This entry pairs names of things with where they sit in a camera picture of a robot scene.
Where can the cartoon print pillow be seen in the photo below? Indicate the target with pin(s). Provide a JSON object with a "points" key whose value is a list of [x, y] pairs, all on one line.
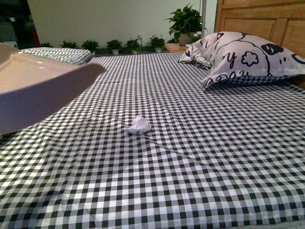
{"points": [[236, 57]]}

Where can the large potted green plant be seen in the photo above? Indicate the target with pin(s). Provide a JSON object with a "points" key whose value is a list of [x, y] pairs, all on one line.
{"points": [[186, 23]]}

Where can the folded gingham quilt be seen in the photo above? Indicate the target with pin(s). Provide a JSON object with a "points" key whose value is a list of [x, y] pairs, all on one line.
{"points": [[68, 55]]}

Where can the wooden bed headboard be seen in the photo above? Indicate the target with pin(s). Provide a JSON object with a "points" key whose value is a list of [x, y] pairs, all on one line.
{"points": [[279, 21]]}

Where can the crumpled white paper ball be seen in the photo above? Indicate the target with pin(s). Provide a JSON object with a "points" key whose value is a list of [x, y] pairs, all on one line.
{"points": [[139, 125]]}

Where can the white floor lamp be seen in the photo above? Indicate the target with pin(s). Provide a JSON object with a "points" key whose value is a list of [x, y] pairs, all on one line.
{"points": [[203, 13]]}

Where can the small wooden side table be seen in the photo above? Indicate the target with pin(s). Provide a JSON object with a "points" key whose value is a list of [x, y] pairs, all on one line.
{"points": [[175, 47]]}

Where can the black white gingham bedsheet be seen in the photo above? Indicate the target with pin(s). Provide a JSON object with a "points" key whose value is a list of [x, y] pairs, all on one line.
{"points": [[228, 156]]}

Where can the beige plastic dustpan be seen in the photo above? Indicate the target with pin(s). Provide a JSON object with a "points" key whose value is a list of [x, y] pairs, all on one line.
{"points": [[33, 88]]}

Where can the small potted plant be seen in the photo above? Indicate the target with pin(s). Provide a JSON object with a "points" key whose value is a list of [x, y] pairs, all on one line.
{"points": [[114, 46], [133, 46], [157, 43], [90, 45], [69, 44], [48, 45]]}

